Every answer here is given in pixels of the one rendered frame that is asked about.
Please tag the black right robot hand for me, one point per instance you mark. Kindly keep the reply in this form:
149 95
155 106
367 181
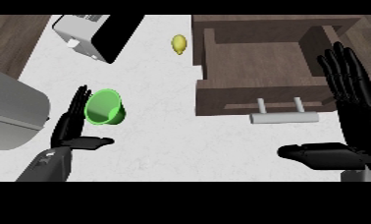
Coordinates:
352 116

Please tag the yellow lemon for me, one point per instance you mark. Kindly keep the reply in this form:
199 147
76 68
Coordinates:
179 44

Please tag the brown wooden drawer front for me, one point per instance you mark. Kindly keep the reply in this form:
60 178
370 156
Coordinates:
263 99

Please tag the grey rounded appliance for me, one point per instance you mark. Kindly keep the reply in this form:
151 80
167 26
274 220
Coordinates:
20 113

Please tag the white and black appliance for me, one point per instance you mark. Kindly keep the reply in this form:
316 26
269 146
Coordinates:
96 36

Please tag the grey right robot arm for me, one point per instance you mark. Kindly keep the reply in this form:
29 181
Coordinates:
357 175

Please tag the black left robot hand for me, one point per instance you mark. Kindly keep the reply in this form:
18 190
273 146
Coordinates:
71 126

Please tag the green cup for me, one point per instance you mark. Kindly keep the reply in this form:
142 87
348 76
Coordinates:
105 107

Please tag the brown wooden cabinet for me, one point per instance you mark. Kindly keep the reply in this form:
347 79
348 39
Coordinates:
280 25

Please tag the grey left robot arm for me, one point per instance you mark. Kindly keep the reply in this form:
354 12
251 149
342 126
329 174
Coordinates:
48 165

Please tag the brown wooden drawer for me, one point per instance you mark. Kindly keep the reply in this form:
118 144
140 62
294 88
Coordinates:
263 99
261 61

